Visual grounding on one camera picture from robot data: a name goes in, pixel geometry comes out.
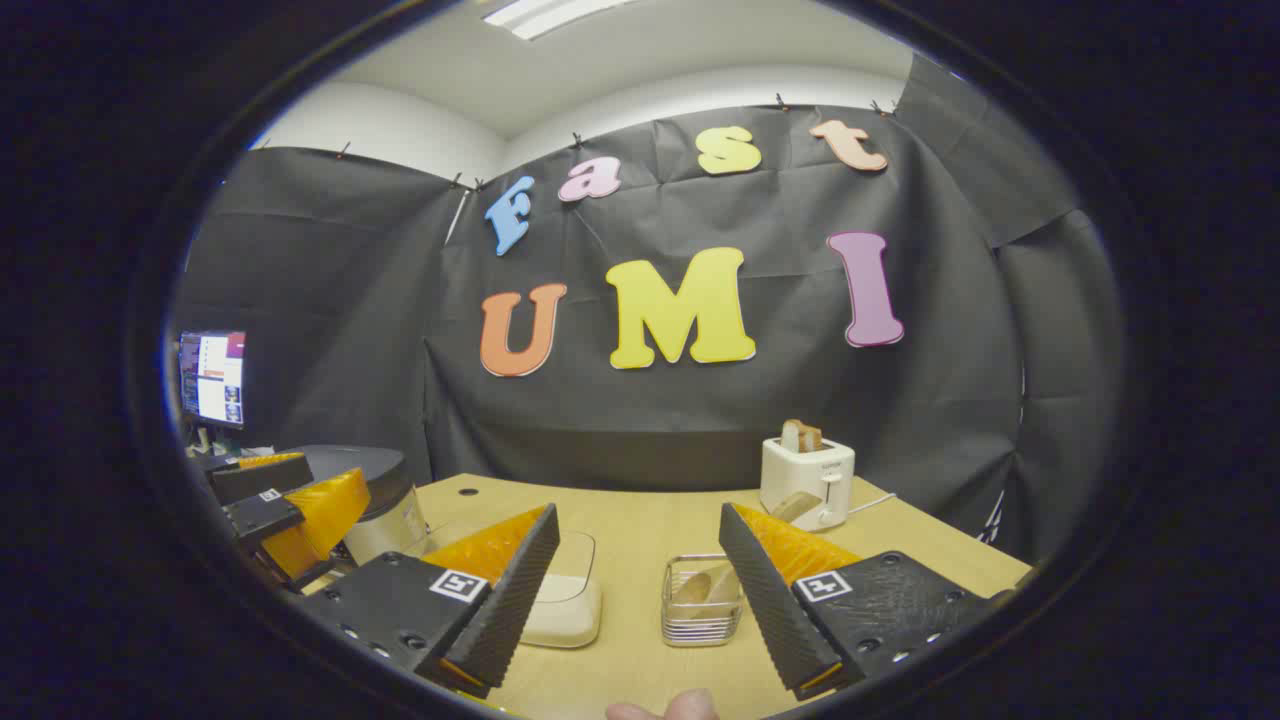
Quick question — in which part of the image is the silver rice cooker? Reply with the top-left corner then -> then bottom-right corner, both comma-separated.
290,445 -> 431,568

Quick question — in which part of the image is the wooden spoon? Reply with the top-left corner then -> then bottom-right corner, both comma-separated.
672,490 -> 823,607

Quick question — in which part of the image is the metal wire chopstick holder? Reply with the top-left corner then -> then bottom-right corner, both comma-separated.
662,555 -> 746,648

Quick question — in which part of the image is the computer monitor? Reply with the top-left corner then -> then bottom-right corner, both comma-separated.
179,331 -> 247,431

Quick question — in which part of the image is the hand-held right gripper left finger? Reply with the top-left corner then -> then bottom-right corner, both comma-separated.
298,503 -> 561,699

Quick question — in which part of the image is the white toaster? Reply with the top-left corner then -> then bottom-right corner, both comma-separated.
760,437 -> 856,532

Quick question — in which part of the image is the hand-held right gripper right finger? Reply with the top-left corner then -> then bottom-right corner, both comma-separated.
718,502 -> 1016,701

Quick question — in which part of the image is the clear plastic container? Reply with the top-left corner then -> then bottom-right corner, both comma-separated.
425,520 -> 603,649

